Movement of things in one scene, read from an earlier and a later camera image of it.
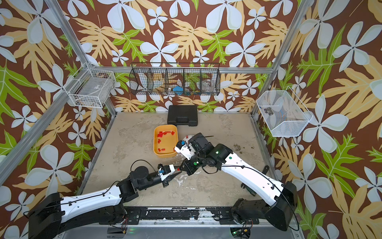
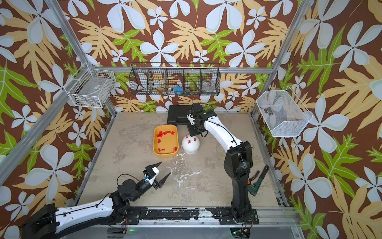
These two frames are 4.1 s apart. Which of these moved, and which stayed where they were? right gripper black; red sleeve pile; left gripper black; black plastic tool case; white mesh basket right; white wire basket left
Moved: left gripper black; right gripper black
Stayed: white mesh basket right; red sleeve pile; black plastic tool case; white wire basket left
